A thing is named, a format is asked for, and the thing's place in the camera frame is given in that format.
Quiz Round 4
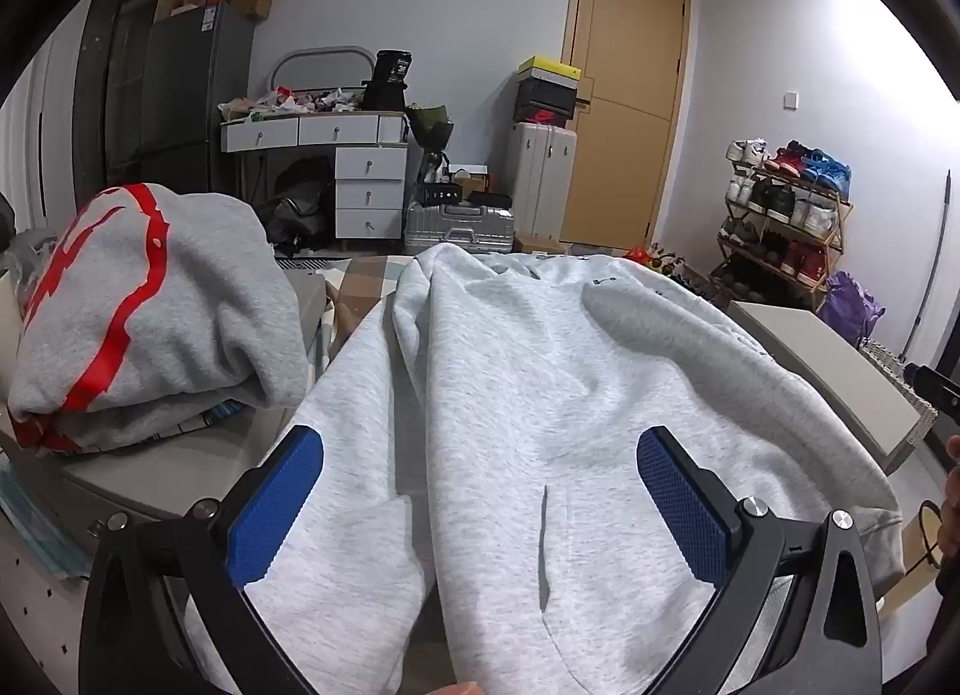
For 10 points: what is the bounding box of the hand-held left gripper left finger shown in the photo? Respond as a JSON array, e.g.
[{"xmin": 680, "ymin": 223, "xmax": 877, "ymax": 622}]
[{"xmin": 79, "ymin": 425, "xmax": 325, "ymax": 695}]

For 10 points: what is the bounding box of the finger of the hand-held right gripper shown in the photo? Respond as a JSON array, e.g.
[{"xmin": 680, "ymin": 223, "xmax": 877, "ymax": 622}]
[{"xmin": 904, "ymin": 361, "xmax": 960, "ymax": 426}]

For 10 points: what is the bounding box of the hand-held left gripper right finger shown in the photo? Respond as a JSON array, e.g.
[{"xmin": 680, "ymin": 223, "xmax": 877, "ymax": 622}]
[{"xmin": 636, "ymin": 426, "xmax": 882, "ymax": 695}]

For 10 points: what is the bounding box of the light grey hoodie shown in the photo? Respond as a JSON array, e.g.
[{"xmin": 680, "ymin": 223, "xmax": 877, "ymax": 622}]
[{"xmin": 184, "ymin": 243, "xmax": 905, "ymax": 695}]

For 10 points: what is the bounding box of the pile of folded clothes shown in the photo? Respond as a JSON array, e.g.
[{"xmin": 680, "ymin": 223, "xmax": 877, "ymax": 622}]
[{"xmin": 7, "ymin": 182, "xmax": 312, "ymax": 452}]

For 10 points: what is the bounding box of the purple plastic bag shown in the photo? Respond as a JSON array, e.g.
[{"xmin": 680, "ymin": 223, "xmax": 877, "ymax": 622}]
[{"xmin": 825, "ymin": 271, "xmax": 886, "ymax": 347}]

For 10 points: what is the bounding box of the dark thin pole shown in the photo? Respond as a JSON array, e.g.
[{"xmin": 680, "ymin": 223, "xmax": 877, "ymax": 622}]
[{"xmin": 900, "ymin": 170, "xmax": 955, "ymax": 358}]

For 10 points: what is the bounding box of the brown paper bag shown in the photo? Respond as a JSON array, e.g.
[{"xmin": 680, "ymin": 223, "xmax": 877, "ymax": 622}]
[{"xmin": 898, "ymin": 500, "xmax": 947, "ymax": 595}]

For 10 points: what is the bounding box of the bamboo shoe rack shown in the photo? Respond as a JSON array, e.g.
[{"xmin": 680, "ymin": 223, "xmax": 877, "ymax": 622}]
[{"xmin": 709, "ymin": 138, "xmax": 856, "ymax": 310}]

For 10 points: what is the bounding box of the pack of blue face masks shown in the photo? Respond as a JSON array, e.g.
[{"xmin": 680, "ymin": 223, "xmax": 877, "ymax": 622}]
[{"xmin": 0, "ymin": 455, "xmax": 91, "ymax": 580}]

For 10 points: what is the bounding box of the black bag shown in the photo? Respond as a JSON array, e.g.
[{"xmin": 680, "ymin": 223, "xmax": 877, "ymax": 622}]
[{"xmin": 266, "ymin": 158, "xmax": 335, "ymax": 250}]

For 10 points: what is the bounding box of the silver suitcase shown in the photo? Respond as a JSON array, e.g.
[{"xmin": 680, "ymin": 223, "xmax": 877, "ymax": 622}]
[{"xmin": 405, "ymin": 203, "xmax": 517, "ymax": 255}]

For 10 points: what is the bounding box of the white desk with drawers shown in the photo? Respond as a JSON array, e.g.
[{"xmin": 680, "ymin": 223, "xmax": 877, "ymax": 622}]
[{"xmin": 220, "ymin": 111, "xmax": 410, "ymax": 242}]

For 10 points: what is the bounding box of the white small cabinet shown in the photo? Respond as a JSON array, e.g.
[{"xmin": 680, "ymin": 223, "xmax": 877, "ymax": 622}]
[{"xmin": 506, "ymin": 121, "xmax": 578, "ymax": 240}]

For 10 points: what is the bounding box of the wooden door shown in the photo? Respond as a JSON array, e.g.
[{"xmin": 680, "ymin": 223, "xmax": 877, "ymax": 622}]
[{"xmin": 561, "ymin": 0, "xmax": 691, "ymax": 246}]

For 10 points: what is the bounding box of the black shoe box red logo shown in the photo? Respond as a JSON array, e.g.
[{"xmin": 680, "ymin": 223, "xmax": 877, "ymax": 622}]
[{"xmin": 516, "ymin": 102, "xmax": 577, "ymax": 127}]

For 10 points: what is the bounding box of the dark green bouquet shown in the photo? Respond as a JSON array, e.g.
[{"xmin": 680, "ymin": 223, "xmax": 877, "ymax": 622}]
[{"xmin": 406, "ymin": 104, "xmax": 455, "ymax": 148}]

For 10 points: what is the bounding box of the grey refrigerator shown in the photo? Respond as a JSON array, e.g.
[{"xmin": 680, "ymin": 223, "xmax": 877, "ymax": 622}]
[{"xmin": 142, "ymin": 1, "xmax": 254, "ymax": 197}]

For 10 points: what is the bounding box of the white curtain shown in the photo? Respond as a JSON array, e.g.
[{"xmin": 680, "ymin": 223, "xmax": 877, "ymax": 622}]
[{"xmin": 0, "ymin": 5, "xmax": 95, "ymax": 238}]

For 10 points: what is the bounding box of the arched mirror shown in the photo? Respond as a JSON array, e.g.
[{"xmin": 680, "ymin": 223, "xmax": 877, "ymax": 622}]
[{"xmin": 270, "ymin": 46, "xmax": 374, "ymax": 100}]

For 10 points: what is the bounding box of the black glass cabinet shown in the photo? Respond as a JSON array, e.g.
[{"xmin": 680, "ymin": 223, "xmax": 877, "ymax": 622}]
[{"xmin": 75, "ymin": 0, "xmax": 151, "ymax": 201}]

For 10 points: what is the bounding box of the black canister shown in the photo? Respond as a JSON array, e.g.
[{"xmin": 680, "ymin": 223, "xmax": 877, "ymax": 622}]
[{"xmin": 362, "ymin": 50, "xmax": 412, "ymax": 112}]

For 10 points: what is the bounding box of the yellow-lid shoe box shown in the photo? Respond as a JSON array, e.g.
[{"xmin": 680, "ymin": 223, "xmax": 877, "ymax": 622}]
[{"xmin": 517, "ymin": 56, "xmax": 582, "ymax": 81}]

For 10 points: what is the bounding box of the open cardboard box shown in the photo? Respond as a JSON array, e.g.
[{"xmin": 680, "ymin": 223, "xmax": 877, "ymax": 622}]
[{"xmin": 223, "ymin": 0, "xmax": 287, "ymax": 22}]

